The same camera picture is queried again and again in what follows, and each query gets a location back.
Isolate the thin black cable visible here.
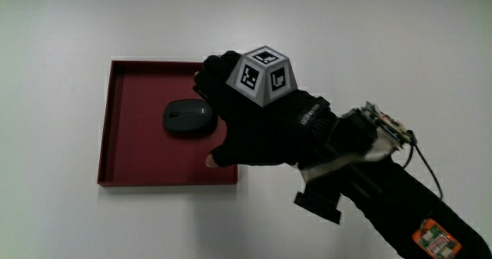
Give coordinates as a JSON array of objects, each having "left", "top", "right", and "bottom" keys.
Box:
[{"left": 402, "top": 130, "right": 444, "bottom": 201}]

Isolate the orange circuit board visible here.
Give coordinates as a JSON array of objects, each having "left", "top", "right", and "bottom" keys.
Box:
[{"left": 411, "top": 218, "right": 463, "bottom": 259}]

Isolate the dark red square plate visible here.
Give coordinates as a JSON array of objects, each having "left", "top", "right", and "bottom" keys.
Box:
[{"left": 97, "top": 60, "right": 238, "bottom": 187}]

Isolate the black computer mouse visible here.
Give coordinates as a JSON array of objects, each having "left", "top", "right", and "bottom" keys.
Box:
[{"left": 162, "top": 98, "right": 214, "bottom": 134}]

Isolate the person's right forearm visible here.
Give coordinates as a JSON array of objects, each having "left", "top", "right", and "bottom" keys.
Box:
[{"left": 294, "top": 107, "right": 492, "bottom": 259}]

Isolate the person's right hand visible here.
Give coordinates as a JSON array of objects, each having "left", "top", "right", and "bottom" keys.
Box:
[{"left": 193, "top": 45, "right": 339, "bottom": 168}]

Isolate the wrist circuit board module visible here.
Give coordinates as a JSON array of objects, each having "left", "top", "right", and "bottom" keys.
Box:
[{"left": 343, "top": 101, "right": 417, "bottom": 149}]

